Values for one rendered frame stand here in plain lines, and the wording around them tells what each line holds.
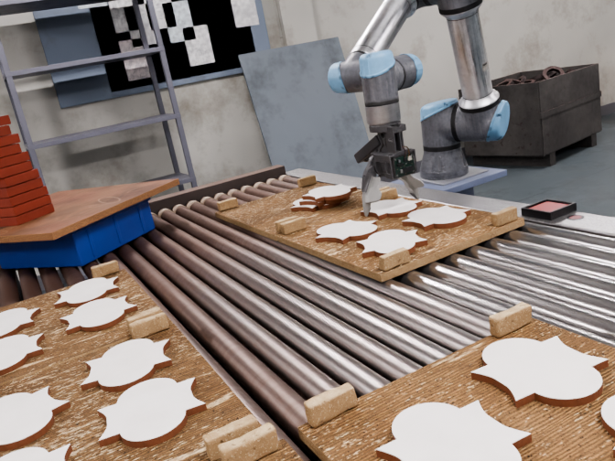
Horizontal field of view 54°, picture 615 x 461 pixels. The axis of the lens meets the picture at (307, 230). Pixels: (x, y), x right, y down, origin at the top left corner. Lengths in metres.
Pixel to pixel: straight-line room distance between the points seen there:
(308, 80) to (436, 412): 4.77
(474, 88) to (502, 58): 5.14
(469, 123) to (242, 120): 3.60
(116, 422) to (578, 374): 0.52
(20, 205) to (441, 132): 1.20
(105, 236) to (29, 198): 0.23
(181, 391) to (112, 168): 4.25
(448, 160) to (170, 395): 1.33
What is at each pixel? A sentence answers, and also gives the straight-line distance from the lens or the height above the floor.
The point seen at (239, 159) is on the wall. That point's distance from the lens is 5.27.
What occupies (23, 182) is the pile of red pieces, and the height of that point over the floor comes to 1.14.
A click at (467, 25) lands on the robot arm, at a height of 1.31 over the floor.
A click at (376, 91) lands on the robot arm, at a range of 1.33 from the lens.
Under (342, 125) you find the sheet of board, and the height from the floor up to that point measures 0.69.
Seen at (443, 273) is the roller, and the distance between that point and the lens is 1.08.
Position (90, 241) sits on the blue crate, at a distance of 1.63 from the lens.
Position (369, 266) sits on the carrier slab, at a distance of 1.10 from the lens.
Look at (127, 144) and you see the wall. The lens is 5.00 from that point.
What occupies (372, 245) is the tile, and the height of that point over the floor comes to 0.95.
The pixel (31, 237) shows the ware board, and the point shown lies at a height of 1.03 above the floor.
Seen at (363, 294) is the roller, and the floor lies 0.92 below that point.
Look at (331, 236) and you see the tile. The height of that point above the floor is 0.95.
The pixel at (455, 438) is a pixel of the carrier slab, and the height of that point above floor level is 0.95.
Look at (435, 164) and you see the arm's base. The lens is 1.92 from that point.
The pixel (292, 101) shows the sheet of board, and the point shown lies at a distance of 5.19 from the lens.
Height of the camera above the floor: 1.31
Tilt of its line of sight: 16 degrees down
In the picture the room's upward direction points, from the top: 11 degrees counter-clockwise
